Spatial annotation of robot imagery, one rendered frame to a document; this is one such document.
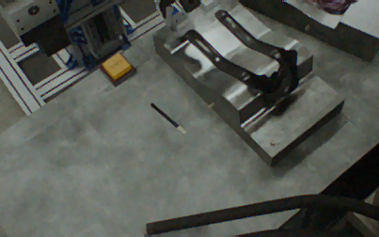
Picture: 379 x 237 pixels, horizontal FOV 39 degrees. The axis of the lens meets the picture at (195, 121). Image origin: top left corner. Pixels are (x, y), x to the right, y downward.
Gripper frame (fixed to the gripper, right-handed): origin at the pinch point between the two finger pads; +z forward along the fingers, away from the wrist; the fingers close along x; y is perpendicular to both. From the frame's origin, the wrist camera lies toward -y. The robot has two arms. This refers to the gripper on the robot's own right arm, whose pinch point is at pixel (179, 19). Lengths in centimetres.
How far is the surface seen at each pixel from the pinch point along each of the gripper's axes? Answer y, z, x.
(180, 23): -2.2, -1.3, 1.2
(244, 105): -35.2, -2.6, 6.2
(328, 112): -47.8, 4.5, -11.5
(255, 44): -20.1, 2.0, -11.0
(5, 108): 80, 90, 53
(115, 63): 4.6, 6.6, 20.9
